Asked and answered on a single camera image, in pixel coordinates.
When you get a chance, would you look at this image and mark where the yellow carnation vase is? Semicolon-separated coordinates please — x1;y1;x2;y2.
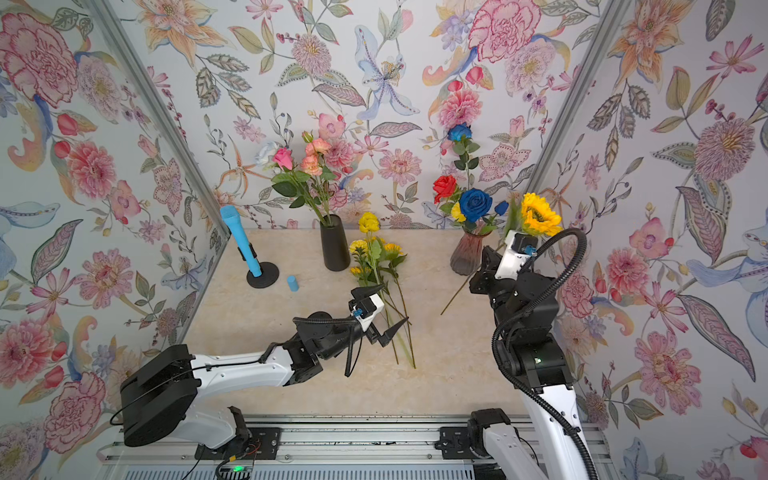
349;239;369;256

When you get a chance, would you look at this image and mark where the orange yellow sunflower vase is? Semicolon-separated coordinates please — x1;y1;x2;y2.
440;192;564;316

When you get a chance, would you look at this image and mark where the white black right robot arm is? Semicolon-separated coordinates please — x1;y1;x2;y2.
468;245;598;479

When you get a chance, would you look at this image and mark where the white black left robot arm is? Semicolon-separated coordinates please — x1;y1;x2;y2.
110;285;409;452

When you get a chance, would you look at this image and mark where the black cylindrical vase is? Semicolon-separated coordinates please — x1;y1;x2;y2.
320;214;351;272

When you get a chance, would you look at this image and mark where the brown glass vase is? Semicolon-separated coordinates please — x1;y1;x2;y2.
450;232;484;276

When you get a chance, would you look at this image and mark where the peach pink flowers cluster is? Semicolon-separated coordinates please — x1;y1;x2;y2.
301;138;331;177

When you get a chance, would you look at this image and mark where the small blue cylinder cap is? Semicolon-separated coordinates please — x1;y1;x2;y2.
287;276;299;292

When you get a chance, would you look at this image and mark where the black microphone stand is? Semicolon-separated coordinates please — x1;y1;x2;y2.
246;244;280;289

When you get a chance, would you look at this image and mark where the large blue rose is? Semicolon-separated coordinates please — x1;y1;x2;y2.
457;189;509;226

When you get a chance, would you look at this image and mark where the small yellow flower left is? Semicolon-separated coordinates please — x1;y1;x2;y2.
451;202;466;224

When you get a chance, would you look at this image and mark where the red rose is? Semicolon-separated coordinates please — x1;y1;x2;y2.
433;175;458;205

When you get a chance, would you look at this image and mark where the blue toy microphone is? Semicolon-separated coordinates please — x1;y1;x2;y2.
220;205;262;278

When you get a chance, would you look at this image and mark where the pink rose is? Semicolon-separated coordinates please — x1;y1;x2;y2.
273;148;294;171

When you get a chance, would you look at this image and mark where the small tall blue rose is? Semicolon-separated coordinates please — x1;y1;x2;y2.
448;123;473;143

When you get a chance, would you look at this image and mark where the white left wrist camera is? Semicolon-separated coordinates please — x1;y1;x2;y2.
350;294;385;332

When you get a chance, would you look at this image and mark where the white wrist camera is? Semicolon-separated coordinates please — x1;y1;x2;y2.
350;294;385;332
494;230;539;280

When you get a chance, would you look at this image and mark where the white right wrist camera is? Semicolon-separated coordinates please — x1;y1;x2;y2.
494;230;539;280

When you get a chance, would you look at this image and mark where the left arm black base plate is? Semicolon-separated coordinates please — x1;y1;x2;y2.
194;427;282;461

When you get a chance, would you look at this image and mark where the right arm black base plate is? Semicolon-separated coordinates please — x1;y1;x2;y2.
434;426;479;460

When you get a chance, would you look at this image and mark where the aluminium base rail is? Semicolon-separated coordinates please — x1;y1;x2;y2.
95;413;613;480

